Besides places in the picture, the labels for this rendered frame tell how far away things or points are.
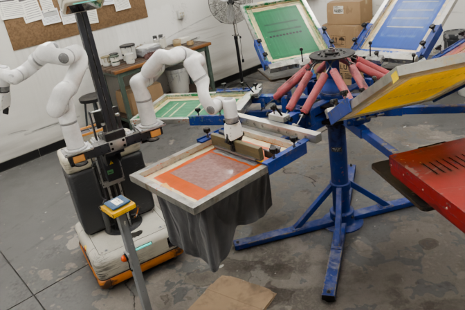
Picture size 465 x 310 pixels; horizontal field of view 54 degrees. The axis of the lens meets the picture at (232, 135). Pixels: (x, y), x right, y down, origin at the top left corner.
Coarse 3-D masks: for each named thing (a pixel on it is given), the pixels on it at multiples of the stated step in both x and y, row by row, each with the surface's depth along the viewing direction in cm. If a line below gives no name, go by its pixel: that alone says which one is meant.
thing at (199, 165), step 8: (208, 152) 267; (192, 160) 261; (200, 160) 259; (208, 160) 258; (216, 160) 256; (224, 160) 255; (176, 168) 254; (184, 168) 252; (192, 168) 251; (200, 168) 249; (208, 168) 248; (160, 176) 247; (168, 176) 246; (176, 176) 244; (184, 176) 243; (192, 176) 242; (168, 184) 238; (176, 184) 236
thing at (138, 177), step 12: (252, 132) 277; (204, 144) 273; (276, 144) 262; (288, 144) 255; (168, 156) 262; (180, 156) 263; (144, 168) 252; (156, 168) 254; (264, 168) 232; (132, 180) 246; (144, 180) 238; (240, 180) 223; (252, 180) 227; (156, 192) 228; (168, 192) 222; (216, 192) 215; (228, 192) 218; (180, 204) 213; (192, 204) 208; (204, 204) 209
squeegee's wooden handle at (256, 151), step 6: (216, 138) 264; (222, 138) 260; (216, 144) 267; (222, 144) 262; (234, 144) 253; (240, 144) 248; (246, 144) 246; (252, 144) 244; (240, 150) 251; (246, 150) 246; (252, 150) 243; (258, 150) 239; (252, 156) 245; (258, 156) 241
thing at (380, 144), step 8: (352, 128) 282; (360, 128) 274; (368, 128) 273; (360, 136) 274; (368, 136) 264; (376, 136) 261; (376, 144) 256; (384, 144) 250; (384, 152) 249; (392, 152) 240; (400, 152) 239; (376, 168) 222; (384, 168) 221; (384, 176) 214; (392, 176) 212; (392, 184) 207; (400, 184) 205; (400, 192) 202; (408, 192) 198; (416, 200) 192; (424, 208) 186; (432, 208) 186
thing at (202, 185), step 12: (264, 156) 251; (216, 168) 247; (228, 168) 244; (240, 168) 242; (252, 168) 240; (192, 180) 238; (204, 180) 236; (216, 180) 234; (228, 180) 232; (192, 192) 226; (204, 192) 224
